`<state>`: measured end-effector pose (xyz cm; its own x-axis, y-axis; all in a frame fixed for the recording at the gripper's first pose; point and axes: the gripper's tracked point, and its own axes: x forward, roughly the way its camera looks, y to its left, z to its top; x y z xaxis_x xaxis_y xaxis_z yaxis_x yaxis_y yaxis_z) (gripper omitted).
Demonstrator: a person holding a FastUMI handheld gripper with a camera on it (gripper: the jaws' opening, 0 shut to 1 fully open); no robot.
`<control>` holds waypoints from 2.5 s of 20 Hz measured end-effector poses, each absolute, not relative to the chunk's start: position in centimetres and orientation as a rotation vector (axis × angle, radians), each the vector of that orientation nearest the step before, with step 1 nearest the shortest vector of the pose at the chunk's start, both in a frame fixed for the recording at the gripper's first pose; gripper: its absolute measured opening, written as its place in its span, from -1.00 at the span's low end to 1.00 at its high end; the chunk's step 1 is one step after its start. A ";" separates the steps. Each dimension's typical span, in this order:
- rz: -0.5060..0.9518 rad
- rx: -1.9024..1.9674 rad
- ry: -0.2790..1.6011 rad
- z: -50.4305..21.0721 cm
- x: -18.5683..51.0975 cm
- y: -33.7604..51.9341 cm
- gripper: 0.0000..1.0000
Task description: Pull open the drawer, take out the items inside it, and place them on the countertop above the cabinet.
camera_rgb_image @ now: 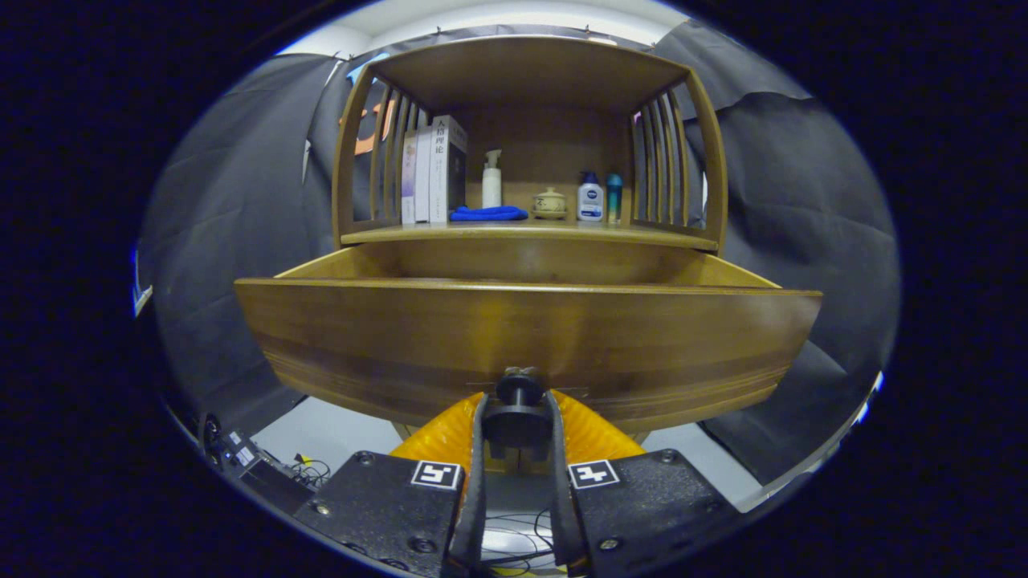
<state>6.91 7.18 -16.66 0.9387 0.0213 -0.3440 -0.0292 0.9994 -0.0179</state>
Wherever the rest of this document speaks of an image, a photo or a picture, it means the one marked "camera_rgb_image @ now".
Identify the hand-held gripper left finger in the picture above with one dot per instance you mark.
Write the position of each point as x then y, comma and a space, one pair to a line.
476, 506

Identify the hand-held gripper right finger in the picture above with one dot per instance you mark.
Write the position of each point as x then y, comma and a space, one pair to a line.
562, 514

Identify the wooden drawer with black knob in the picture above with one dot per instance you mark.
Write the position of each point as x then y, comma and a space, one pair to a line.
522, 329

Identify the wooden countertop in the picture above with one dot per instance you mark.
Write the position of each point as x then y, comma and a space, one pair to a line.
546, 233

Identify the wooden cabinet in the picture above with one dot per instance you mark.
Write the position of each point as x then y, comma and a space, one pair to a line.
554, 152

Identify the black electronic box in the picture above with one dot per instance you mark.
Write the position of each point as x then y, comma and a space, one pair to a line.
257, 474

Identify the blue folded cloth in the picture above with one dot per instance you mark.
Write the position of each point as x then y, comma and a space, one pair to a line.
488, 213

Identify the beige lidded teacup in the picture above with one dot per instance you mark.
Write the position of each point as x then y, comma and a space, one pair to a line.
550, 204

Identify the white lotion bottle blue cap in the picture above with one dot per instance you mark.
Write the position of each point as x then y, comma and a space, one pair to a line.
590, 202

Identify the white pump bottle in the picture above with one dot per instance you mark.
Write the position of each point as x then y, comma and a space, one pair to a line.
491, 189

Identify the slim teal bottle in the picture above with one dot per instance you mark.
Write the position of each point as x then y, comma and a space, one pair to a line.
614, 199

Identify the thin purple book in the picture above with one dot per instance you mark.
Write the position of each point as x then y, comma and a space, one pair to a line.
408, 181

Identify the thin white book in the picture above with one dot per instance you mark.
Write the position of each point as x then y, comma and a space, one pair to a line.
422, 177

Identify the thick grey white book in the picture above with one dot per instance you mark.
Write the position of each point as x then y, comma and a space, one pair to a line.
440, 172

